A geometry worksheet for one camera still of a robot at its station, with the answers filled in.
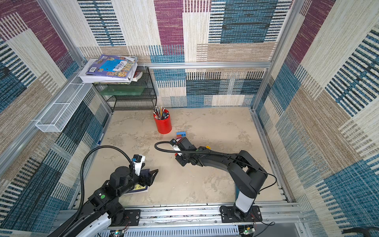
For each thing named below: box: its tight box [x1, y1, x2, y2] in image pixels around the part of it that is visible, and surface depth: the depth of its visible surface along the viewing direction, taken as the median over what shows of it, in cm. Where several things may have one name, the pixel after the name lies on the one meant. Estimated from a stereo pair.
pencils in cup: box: [152, 106, 170, 120], surface depth 101 cm
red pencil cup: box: [153, 109, 173, 135], surface depth 107 cm
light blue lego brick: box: [176, 131, 187, 138], surface depth 107 cm
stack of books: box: [77, 54, 144, 85], surface depth 81 cm
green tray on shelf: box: [99, 85, 146, 96], surface depth 101 cm
